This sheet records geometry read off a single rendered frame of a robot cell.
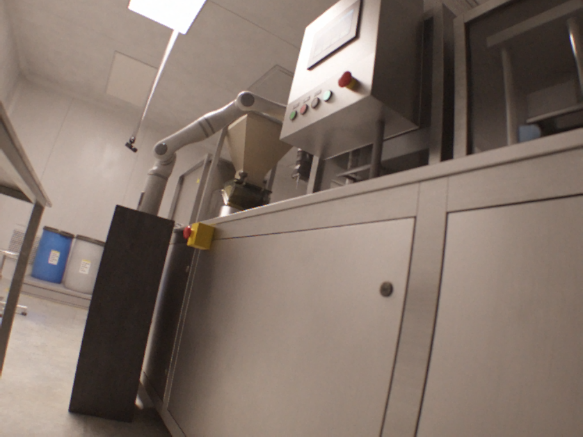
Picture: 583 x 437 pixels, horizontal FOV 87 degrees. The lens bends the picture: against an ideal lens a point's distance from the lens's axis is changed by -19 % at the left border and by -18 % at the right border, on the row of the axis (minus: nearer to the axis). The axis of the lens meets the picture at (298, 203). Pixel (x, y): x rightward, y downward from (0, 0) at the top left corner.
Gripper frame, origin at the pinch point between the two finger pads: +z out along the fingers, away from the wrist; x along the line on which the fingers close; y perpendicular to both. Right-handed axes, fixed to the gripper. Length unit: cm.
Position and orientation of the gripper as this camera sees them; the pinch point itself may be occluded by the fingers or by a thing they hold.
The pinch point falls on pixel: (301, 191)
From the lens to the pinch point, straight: 155.4
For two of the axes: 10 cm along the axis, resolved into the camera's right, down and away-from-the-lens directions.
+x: -8.1, -3.0, -5.0
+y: -5.5, 1.2, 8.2
